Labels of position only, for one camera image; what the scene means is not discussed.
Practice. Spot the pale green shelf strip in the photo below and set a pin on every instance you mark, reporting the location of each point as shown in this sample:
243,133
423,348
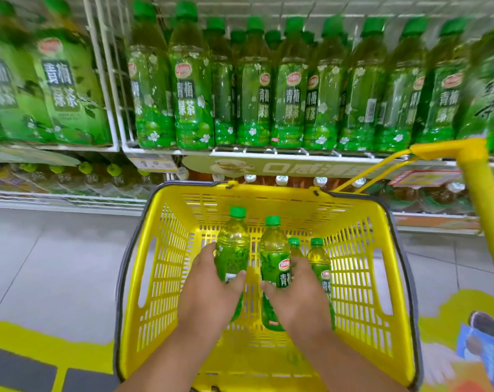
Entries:
26,155
287,167

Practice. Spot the red-framed price tag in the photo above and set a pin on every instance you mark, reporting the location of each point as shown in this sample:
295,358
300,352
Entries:
424,178

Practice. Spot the yellow shopping basket trolley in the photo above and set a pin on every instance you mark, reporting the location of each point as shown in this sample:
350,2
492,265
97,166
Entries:
271,204

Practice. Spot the white shelf price tag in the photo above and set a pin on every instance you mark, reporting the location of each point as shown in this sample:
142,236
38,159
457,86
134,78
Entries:
153,162

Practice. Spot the person's right forearm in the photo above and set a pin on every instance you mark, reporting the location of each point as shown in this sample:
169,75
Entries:
345,367

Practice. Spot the yellow cartoon floor sticker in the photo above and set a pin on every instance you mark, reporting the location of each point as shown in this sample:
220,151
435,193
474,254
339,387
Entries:
26,338

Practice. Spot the row of flower-label green bottles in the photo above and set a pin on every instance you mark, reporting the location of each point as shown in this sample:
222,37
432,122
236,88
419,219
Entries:
287,102

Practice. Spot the person's right hand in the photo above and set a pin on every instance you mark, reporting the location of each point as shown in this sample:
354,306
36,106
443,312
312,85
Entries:
304,302

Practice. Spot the person's left hand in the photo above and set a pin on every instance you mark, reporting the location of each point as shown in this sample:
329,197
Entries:
206,298

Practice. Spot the row of large green-label bottles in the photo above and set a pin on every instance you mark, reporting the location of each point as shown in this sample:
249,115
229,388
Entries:
67,89

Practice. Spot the row of white-label green bottles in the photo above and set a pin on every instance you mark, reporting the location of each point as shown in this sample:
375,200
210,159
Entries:
487,97

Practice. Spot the person's left forearm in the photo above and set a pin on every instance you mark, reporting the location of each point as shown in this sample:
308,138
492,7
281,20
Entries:
169,363

